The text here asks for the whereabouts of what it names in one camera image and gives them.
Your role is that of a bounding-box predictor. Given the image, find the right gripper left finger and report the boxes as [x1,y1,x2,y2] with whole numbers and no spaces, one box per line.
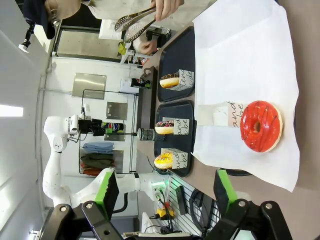
[41,171,131,240]

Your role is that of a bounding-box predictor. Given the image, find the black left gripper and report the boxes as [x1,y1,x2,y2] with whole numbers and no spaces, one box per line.
[77,118,107,138]

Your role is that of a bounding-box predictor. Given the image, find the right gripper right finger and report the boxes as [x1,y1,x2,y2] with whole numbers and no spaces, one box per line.
[204,168,293,240]

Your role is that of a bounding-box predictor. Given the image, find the black Pepsi can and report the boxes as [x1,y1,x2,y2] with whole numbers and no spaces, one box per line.
[101,121,125,135]
[130,77,153,90]

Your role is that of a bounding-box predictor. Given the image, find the dark patterned drink can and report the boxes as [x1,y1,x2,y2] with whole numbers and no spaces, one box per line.
[136,127,166,142]

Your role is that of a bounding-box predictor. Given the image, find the white script paper holder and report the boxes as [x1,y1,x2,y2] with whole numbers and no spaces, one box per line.
[211,101,245,128]
[162,116,190,136]
[161,147,189,170]
[169,69,195,92]

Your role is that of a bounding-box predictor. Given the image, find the chocolate donut colourful sprinkles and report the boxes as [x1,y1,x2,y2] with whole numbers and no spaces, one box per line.
[154,120,175,135]

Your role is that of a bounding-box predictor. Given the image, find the yellow sprinkled donut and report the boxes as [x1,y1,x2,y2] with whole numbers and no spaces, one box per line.
[153,152,174,170]

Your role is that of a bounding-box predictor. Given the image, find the chocolate glazed donut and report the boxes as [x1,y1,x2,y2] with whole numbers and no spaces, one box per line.
[159,73,181,90]

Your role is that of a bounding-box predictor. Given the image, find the metal perforated tongs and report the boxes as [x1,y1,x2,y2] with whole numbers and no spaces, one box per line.
[114,6,158,44]

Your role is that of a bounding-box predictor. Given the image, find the person's right hand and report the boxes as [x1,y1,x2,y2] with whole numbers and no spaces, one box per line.
[138,38,158,56]

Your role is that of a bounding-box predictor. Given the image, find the person's left hand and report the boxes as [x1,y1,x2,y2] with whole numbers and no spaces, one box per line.
[149,0,186,22]

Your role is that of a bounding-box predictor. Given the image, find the folded blue cloth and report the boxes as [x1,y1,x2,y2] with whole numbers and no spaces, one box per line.
[81,141,115,154]

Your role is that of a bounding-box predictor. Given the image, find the folded red cloth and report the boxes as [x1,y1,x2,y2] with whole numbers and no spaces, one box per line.
[80,162,103,177]

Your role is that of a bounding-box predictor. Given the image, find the folded green cloth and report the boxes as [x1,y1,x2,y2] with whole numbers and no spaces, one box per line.
[79,152,116,170]

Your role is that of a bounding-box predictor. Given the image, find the black rectangular box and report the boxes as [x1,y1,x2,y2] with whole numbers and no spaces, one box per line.
[174,185,189,216]

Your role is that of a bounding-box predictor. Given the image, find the white box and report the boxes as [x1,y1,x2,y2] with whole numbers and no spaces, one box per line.
[119,78,140,95]

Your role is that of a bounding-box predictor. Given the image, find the white slatted panel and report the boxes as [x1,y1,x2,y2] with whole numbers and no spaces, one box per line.
[154,173,221,236]

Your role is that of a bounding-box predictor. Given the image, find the yellow emergency stop button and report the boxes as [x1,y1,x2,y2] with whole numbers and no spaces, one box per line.
[156,202,175,221]

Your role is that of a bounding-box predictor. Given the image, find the black square tray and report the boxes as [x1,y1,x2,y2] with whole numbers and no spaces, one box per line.
[156,25,196,103]
[152,99,198,178]

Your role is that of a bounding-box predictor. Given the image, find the red glazed donut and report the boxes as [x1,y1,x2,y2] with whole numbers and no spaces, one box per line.
[239,100,284,153]

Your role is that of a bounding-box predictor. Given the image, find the person in cream shirt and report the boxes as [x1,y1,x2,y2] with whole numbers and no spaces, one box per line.
[22,0,218,41]

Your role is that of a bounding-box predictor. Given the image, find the white paper sheet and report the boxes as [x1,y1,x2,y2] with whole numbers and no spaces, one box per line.
[191,0,301,193]

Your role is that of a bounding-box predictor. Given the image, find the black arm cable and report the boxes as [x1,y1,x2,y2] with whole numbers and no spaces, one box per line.
[113,192,129,215]

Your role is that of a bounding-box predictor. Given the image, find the small metal wall plate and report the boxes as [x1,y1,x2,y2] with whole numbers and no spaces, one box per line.
[106,101,128,121]

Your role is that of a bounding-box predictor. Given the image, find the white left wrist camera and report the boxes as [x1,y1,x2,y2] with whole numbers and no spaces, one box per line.
[67,114,80,136]

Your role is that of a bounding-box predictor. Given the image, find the coiled black cable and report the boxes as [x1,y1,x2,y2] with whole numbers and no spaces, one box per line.
[188,188,222,237]

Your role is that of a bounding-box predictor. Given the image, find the black wire clothes rack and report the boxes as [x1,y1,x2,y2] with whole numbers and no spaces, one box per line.
[78,88,139,175]

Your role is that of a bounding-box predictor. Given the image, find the large metal wall plate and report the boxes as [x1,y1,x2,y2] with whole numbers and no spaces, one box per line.
[71,72,108,100]

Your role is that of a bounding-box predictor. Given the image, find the camera on black mount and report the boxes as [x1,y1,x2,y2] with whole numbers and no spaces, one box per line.
[18,23,36,54]

